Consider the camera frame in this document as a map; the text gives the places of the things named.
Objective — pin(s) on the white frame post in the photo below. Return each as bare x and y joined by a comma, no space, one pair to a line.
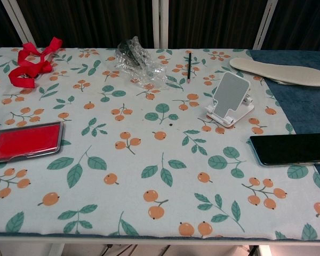
262,26
14,22
164,24

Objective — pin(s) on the white shoe insole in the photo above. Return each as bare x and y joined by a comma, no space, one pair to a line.
269,72

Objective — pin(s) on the floral fruit print tablecloth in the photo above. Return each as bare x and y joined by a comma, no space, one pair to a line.
149,160

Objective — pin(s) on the black pencil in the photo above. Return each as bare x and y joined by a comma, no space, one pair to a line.
189,66

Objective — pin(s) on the white plastic holder tray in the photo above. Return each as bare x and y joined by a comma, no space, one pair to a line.
230,96

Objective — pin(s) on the blue felt table mat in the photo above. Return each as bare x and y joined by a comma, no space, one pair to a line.
304,106

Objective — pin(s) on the black pleated curtain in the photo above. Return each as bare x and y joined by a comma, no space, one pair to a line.
82,21

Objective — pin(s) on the red card in clear case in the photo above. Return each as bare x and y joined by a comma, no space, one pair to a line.
24,144

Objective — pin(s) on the white table frame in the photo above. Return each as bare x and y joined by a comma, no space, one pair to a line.
160,240

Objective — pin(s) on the crumpled clear plastic bag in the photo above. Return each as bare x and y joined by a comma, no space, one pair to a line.
130,57

